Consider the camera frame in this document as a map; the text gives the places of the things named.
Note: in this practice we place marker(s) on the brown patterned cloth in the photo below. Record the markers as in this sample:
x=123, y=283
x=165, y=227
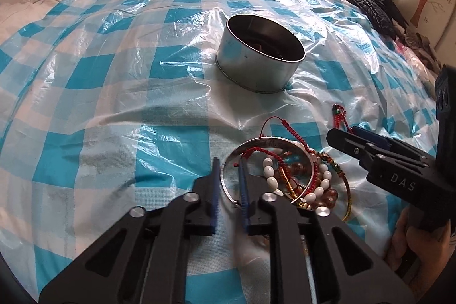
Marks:
x=416, y=44

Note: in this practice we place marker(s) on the person's right hand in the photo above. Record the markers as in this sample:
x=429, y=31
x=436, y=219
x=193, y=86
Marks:
x=402, y=240

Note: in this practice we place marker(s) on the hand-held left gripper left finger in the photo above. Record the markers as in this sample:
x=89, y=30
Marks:
x=215, y=190

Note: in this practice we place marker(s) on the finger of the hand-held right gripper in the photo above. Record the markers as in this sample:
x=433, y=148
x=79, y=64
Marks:
x=345, y=142
x=370, y=137

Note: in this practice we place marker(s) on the silver bangle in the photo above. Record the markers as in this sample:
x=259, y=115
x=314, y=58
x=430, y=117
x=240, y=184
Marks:
x=270, y=140

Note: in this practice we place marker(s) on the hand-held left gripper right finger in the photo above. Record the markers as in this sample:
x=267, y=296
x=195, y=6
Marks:
x=243, y=190

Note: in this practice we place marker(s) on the blue white checkered plastic sheet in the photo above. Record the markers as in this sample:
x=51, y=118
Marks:
x=107, y=76

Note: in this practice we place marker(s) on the black plastic bag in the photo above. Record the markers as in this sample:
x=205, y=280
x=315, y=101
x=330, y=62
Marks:
x=370, y=5

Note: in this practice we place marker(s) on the round metal tin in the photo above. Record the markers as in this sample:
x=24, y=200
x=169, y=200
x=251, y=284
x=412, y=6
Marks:
x=249, y=65

